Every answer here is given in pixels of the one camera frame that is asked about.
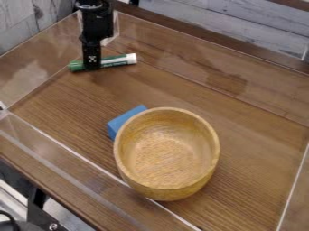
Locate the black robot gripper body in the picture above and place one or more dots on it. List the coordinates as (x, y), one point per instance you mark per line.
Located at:
(97, 19)

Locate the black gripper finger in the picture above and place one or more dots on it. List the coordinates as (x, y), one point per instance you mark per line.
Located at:
(92, 55)

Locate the green and white marker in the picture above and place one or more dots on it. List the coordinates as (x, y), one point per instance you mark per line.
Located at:
(112, 61)

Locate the brown wooden bowl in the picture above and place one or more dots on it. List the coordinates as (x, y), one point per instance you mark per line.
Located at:
(167, 151)

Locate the blue rectangular block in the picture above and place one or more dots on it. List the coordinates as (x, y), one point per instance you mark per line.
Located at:
(119, 121)

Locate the black metal table frame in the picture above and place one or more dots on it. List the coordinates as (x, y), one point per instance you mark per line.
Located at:
(38, 216)

